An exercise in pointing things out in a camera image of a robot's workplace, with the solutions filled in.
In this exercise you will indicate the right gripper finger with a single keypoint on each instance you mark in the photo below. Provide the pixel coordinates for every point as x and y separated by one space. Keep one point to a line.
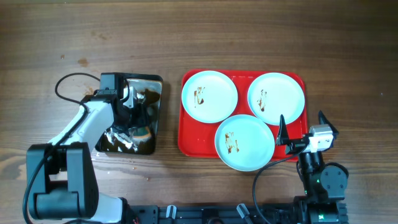
282 135
323 120

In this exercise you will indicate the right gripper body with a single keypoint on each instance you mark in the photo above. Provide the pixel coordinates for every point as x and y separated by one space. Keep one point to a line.
294 148

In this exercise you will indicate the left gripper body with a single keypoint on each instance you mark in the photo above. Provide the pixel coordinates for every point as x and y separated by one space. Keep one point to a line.
137 113

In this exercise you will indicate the orange green scrub sponge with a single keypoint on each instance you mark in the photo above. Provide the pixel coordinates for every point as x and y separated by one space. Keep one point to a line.
142 133

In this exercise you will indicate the white plate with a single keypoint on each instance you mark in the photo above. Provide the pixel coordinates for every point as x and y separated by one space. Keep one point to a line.
272 95
209 96
244 143

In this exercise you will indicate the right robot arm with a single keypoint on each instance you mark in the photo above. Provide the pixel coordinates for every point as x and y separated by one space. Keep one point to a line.
324 183

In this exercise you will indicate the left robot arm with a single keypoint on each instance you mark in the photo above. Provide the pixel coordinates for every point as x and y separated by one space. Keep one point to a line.
61 182

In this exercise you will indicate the black water tray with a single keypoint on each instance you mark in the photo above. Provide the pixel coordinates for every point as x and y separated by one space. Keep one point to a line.
149 92

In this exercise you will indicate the red plastic tray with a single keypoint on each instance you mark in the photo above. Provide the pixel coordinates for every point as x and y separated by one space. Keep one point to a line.
196 139

